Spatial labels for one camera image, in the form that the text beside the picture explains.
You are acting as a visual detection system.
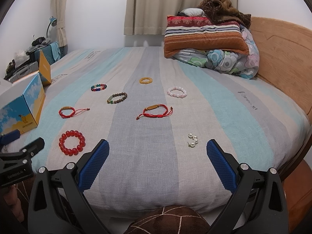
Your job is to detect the blue yellow cardboard box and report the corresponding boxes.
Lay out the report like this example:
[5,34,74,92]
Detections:
[0,52,52,134]

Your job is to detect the large red bead bracelet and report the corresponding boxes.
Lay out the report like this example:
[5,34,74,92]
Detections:
[58,130,86,156]

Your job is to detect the small red string bracelet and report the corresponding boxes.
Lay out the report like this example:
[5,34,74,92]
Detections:
[58,105,90,119]

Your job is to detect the white pearl earrings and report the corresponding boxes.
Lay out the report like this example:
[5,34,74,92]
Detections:
[188,133,198,148]

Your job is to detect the multicolour bead bracelet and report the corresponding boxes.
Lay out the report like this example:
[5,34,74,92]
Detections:
[90,83,108,92]

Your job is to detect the brown wooden bead bracelet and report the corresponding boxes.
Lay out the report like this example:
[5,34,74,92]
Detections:
[106,91,128,105]

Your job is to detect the large red string bracelet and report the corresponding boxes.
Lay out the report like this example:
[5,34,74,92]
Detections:
[135,104,174,121]

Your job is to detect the pink white bead bracelet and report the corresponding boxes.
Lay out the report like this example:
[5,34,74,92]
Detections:
[167,85,188,99]

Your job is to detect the person's left hand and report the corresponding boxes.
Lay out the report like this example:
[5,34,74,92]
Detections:
[4,185,24,222]

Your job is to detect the grey suitcase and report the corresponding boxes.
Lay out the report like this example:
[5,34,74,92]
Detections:
[4,61,39,83]

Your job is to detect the brown patterned cushion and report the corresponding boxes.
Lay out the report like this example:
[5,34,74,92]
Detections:
[125,205,210,234]

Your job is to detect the teal suitcase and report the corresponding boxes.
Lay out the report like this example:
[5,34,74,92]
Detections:
[32,41,61,65]

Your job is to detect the blue desk lamp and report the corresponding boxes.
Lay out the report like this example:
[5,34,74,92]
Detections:
[46,16,57,38]

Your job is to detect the striped bed sheet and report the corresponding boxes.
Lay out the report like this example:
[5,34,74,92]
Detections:
[4,45,310,214]

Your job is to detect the floral quilt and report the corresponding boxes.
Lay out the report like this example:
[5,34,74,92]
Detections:
[173,25,260,79]

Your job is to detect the beige curtain left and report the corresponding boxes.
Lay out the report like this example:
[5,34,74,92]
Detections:
[51,0,68,47]

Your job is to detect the wooden headboard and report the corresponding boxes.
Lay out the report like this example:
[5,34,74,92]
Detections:
[250,16,311,121]

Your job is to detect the striped orange red pillow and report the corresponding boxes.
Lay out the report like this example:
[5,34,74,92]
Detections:
[164,15,249,58]

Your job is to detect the brown fuzzy blanket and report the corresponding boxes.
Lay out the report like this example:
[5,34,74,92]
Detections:
[198,0,251,29]

